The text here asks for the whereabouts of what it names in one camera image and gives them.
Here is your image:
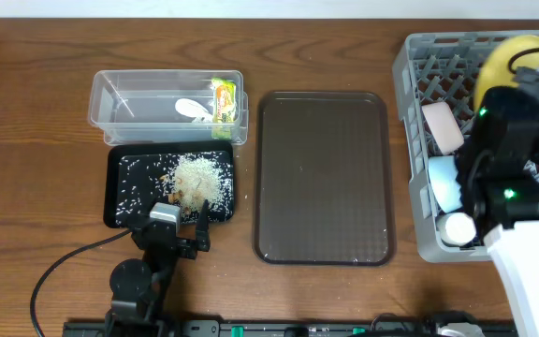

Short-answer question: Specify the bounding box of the light blue bowl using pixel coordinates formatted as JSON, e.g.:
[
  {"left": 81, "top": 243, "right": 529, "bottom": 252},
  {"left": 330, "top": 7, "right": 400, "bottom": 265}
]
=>
[{"left": 428, "top": 155, "right": 462, "bottom": 213}]

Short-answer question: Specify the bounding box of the black plastic tray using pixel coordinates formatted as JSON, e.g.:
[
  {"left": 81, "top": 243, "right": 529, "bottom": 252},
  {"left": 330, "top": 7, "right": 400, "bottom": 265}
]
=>
[{"left": 103, "top": 140, "right": 235, "bottom": 227}]

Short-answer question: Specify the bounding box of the white paper cup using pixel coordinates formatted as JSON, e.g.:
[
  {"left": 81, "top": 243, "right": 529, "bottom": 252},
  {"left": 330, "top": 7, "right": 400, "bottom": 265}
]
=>
[{"left": 436, "top": 212, "right": 476, "bottom": 246}]

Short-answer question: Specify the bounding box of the dark brown serving tray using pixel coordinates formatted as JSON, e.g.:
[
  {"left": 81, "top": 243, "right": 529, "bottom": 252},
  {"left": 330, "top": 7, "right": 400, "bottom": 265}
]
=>
[{"left": 253, "top": 91, "right": 396, "bottom": 267}]

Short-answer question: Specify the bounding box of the white napkin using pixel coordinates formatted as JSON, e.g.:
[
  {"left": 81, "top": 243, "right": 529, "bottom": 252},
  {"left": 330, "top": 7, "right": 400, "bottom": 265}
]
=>
[{"left": 175, "top": 98, "right": 213, "bottom": 124}]

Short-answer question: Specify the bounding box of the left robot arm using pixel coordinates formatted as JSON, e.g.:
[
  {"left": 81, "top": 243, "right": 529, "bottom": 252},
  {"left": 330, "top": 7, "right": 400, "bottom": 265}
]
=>
[{"left": 104, "top": 201, "right": 211, "bottom": 336}]

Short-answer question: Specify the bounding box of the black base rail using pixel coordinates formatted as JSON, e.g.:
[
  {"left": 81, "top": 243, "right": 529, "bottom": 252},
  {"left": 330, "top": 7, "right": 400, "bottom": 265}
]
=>
[{"left": 62, "top": 311, "right": 518, "bottom": 337}]

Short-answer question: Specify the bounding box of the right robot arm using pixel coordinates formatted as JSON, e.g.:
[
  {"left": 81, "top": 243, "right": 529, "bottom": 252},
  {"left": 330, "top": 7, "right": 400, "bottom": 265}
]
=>
[{"left": 456, "top": 86, "right": 539, "bottom": 336}]

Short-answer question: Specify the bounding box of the pile of rice scraps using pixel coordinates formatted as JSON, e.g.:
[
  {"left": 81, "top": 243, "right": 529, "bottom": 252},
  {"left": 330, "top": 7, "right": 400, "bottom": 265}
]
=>
[{"left": 106, "top": 151, "right": 234, "bottom": 227}]

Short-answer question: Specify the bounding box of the clear plastic bin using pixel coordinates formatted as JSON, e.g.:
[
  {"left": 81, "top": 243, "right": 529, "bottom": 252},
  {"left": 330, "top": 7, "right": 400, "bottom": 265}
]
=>
[{"left": 88, "top": 69, "right": 249, "bottom": 146}]

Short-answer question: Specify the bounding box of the white bowl with food scraps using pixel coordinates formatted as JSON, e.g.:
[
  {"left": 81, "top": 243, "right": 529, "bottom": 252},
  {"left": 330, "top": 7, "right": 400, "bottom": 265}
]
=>
[{"left": 421, "top": 102, "right": 464, "bottom": 155}]

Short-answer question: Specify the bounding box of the green orange snack wrapper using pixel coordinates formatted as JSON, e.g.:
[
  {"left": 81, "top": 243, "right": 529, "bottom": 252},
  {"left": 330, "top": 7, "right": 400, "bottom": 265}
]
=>
[{"left": 211, "top": 78, "right": 237, "bottom": 140}]

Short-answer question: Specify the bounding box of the yellow plate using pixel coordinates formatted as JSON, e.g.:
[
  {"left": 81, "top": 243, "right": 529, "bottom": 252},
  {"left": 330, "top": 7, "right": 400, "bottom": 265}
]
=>
[{"left": 473, "top": 35, "right": 539, "bottom": 112}]

